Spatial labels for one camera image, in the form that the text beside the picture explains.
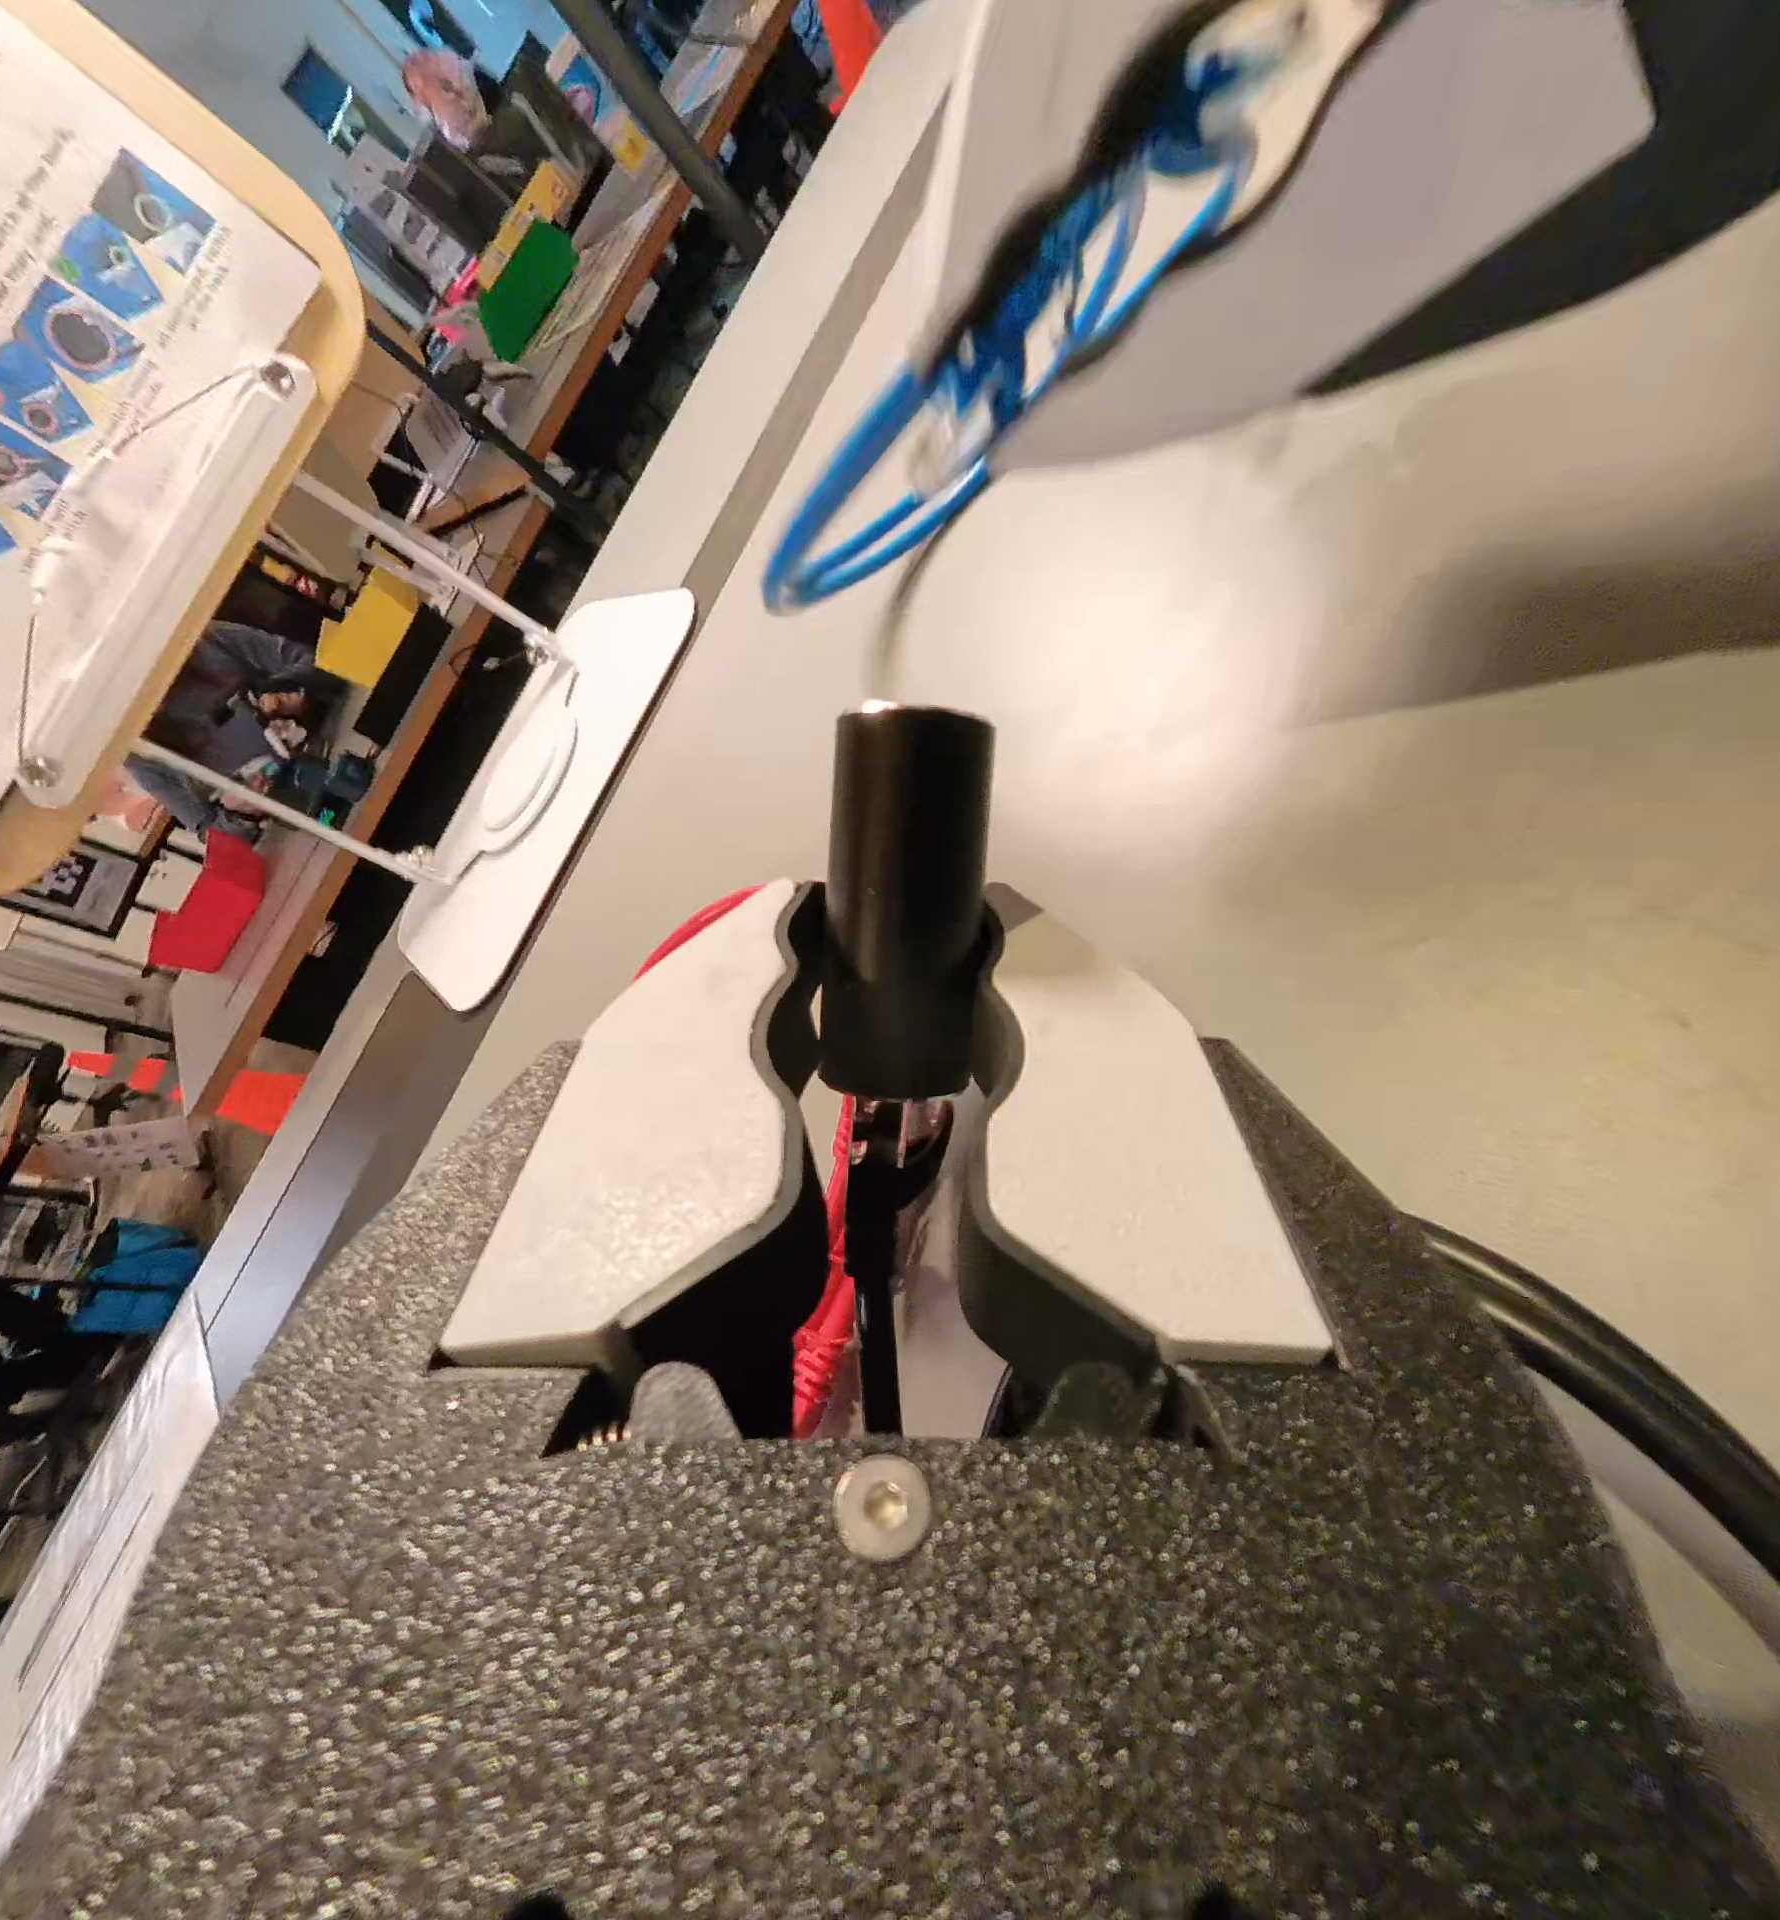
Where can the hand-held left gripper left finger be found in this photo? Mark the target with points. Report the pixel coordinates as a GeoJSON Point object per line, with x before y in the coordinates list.
{"type": "Point", "coordinates": [635, 1170]}

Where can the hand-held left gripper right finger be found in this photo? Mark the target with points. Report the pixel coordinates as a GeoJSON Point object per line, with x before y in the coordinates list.
{"type": "Point", "coordinates": [1145, 1170]}

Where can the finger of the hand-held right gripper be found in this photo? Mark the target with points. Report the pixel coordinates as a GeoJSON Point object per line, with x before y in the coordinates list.
{"type": "Point", "coordinates": [1429, 194]}
{"type": "Point", "coordinates": [1039, 107]}

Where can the black ethernet port adapter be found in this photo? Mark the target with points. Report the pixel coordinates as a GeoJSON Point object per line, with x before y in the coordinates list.
{"type": "Point", "coordinates": [903, 900]}

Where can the red storage bin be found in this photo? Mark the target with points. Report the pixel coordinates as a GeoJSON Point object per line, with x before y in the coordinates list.
{"type": "Point", "coordinates": [207, 908]}

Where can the blue bag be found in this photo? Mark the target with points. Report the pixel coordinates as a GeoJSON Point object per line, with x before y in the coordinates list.
{"type": "Point", "coordinates": [138, 1276]}

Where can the green storage bin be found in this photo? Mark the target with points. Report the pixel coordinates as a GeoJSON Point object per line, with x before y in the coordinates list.
{"type": "Point", "coordinates": [528, 294]}

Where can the yellow storage bin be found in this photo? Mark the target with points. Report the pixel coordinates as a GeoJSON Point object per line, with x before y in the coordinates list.
{"type": "Point", "coordinates": [367, 644]}

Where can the clipboard with instruction sheet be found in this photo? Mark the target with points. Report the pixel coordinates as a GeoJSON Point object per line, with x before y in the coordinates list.
{"type": "Point", "coordinates": [109, 377]}

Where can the white lamp base plate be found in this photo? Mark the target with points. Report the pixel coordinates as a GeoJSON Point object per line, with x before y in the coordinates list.
{"type": "Point", "coordinates": [558, 811]}

